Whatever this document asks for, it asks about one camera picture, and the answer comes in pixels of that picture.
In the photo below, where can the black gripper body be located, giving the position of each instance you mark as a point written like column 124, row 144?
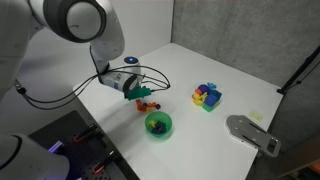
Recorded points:
column 132, row 83

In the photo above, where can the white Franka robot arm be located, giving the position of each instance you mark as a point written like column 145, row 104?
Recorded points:
column 83, row 20

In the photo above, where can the small dark purple block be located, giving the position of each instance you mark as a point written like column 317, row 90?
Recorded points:
column 157, row 106

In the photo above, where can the green plastic bowl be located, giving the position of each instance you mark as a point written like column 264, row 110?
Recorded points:
column 164, row 120

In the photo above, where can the dark blue block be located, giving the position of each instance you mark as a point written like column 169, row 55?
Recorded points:
column 160, row 128

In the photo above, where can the orange red toy block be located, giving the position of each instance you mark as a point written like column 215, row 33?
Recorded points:
column 198, row 91

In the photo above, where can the yellow toy block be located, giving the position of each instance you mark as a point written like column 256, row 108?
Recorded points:
column 197, row 100

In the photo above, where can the green square block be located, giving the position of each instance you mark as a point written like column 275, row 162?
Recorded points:
column 209, row 107

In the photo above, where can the blue open box block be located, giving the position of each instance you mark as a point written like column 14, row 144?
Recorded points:
column 213, row 97

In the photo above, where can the black orange clamp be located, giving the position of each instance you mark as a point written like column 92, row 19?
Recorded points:
column 85, row 134
column 104, row 162

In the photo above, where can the light blue toy piece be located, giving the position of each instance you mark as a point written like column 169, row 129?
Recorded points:
column 211, row 85

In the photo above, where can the black perforated board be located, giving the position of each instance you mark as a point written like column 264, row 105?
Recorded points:
column 86, row 156

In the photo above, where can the purple lit indicator strip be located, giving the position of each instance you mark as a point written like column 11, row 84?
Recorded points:
column 56, row 146

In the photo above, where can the pale yellow sticker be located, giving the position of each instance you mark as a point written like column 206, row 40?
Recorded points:
column 256, row 115

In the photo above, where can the grey metal mounting plate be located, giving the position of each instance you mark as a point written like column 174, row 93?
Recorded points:
column 251, row 133

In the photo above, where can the black tripod stand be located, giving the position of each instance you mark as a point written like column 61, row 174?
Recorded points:
column 298, row 71

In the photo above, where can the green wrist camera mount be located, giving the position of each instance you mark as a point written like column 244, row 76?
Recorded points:
column 138, row 92

